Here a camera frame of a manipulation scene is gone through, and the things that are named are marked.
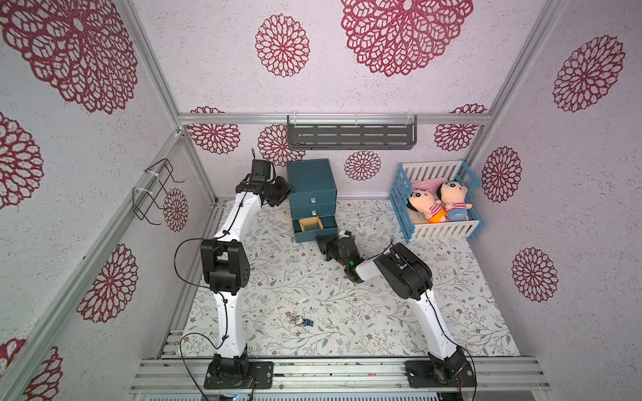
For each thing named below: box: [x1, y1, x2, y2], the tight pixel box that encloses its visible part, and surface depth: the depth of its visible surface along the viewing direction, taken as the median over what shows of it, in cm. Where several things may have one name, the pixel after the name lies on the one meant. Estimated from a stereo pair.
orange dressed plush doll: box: [406, 189, 447, 224], surface depth 105 cm
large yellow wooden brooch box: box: [298, 216, 324, 232], surface depth 108 cm
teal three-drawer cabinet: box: [285, 158, 340, 244], surface depth 102 cm
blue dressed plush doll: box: [436, 180, 473, 222], surface depth 104 cm
